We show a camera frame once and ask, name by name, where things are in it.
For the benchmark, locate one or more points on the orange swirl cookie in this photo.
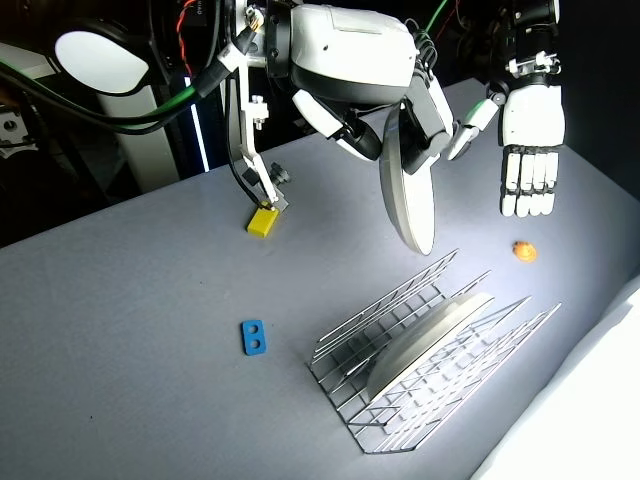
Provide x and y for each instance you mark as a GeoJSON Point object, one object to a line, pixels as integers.
{"type": "Point", "coordinates": [526, 252]}

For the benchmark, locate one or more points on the blue block with two holes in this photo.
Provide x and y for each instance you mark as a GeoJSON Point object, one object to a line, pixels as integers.
{"type": "Point", "coordinates": [248, 336]}

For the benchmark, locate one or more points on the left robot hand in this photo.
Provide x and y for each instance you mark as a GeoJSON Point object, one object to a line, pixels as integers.
{"type": "Point", "coordinates": [532, 120]}

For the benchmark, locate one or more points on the white plate with dark rim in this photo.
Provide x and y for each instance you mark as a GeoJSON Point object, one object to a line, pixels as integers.
{"type": "Point", "coordinates": [425, 340]}
{"type": "Point", "coordinates": [417, 215]}

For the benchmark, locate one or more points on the yellow rectangular block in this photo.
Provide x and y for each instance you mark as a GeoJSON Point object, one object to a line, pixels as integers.
{"type": "Point", "coordinates": [261, 225]}

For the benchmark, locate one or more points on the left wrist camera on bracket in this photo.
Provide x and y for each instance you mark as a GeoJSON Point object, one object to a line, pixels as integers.
{"type": "Point", "coordinates": [498, 93]}

